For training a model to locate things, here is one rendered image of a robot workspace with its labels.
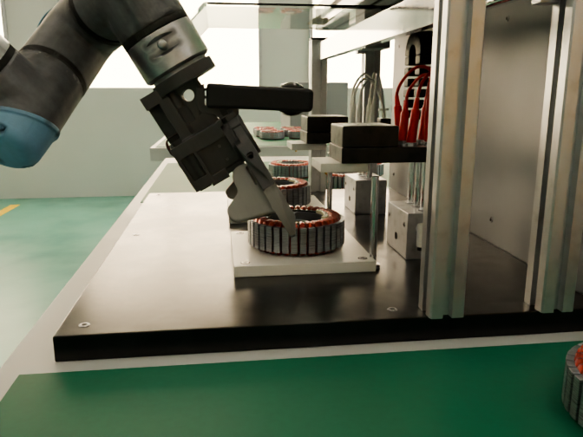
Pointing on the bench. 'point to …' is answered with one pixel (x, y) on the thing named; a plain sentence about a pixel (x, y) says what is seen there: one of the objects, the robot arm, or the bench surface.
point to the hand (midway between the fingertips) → (291, 218)
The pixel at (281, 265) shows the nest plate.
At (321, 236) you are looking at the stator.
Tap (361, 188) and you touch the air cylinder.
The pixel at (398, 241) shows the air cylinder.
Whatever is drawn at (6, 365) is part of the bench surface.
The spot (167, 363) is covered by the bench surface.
